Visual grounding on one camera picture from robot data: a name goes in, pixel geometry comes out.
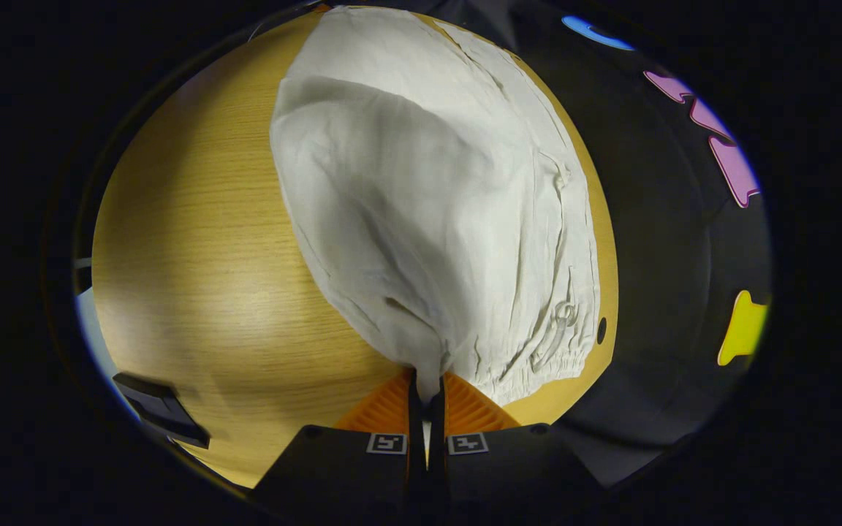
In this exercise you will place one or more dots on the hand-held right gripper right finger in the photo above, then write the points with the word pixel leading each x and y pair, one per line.
pixel 437 424

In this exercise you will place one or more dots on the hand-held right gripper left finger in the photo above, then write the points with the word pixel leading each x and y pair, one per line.
pixel 416 420

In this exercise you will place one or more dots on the white jeans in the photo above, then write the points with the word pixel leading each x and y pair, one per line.
pixel 406 204

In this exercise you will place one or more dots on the black backdrop cloth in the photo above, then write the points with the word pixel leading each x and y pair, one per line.
pixel 655 256

